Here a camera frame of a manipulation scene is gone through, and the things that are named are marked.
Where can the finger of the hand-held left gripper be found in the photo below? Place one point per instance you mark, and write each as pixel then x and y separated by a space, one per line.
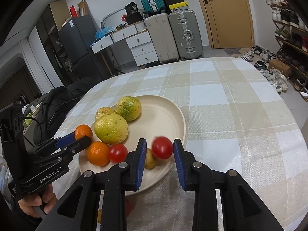
pixel 79 143
pixel 65 138

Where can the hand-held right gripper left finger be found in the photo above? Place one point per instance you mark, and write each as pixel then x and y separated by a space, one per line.
pixel 140 163

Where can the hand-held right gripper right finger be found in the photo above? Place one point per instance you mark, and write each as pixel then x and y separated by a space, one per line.
pixel 179 163

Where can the brown longan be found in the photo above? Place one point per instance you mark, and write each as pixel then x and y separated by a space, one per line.
pixel 151 160

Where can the orange mandarin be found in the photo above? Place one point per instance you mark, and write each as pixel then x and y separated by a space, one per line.
pixel 97 154
pixel 84 130

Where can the red cherry tomato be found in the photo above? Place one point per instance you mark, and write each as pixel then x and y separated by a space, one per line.
pixel 118 152
pixel 162 148
pixel 128 208

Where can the large yellow citrus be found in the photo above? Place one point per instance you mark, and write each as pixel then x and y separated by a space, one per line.
pixel 110 128

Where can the cream round plate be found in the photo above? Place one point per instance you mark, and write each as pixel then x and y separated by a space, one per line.
pixel 158 120

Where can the person's left hand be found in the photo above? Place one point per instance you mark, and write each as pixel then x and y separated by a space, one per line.
pixel 31 202

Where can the wrinkled yellow passion fruit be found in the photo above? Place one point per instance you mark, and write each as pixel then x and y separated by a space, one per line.
pixel 104 113

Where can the black jacket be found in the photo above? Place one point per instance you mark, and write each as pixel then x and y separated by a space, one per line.
pixel 62 98

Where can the yellow-green citrus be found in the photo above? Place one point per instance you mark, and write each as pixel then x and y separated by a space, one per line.
pixel 128 108

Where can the dark grey refrigerator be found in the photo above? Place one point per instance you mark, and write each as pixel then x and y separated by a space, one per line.
pixel 77 41

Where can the white desk with drawers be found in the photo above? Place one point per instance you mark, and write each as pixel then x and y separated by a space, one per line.
pixel 142 50

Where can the blue plastic bag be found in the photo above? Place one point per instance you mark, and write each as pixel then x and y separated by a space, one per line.
pixel 103 32

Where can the wooden shelf cabinet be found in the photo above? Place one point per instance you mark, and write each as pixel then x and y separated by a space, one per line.
pixel 59 14

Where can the small floor mat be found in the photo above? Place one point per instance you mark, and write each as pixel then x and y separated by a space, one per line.
pixel 234 52

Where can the grey arched pipe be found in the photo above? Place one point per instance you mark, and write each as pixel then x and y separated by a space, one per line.
pixel 104 19

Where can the beige suitcase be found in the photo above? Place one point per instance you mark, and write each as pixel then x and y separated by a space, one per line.
pixel 161 38

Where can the red paper bag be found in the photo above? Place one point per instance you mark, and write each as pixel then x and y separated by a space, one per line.
pixel 73 11

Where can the scattered loose sneakers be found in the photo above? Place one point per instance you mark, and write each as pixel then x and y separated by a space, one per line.
pixel 274 77

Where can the silver suitcase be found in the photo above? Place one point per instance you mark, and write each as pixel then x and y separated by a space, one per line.
pixel 185 33

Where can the cardboard box pieces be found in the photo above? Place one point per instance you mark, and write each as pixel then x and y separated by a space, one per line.
pixel 83 8

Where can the white ribbed bin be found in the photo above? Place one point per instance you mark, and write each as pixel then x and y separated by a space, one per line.
pixel 140 27

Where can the small red object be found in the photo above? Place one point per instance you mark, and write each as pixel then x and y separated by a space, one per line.
pixel 124 18

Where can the black bag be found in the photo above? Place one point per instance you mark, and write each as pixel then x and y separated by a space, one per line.
pixel 134 19

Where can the brown cardboard box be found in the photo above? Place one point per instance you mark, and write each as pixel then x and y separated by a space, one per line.
pixel 279 67

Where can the black printed packet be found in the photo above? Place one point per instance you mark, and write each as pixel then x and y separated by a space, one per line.
pixel 131 9

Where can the wooden door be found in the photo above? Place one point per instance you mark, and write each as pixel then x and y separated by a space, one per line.
pixel 228 16

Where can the yellow black shoe box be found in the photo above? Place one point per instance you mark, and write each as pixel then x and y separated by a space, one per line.
pixel 178 6

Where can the wooden shoe rack with shoes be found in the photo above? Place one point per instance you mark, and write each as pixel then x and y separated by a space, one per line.
pixel 284 16

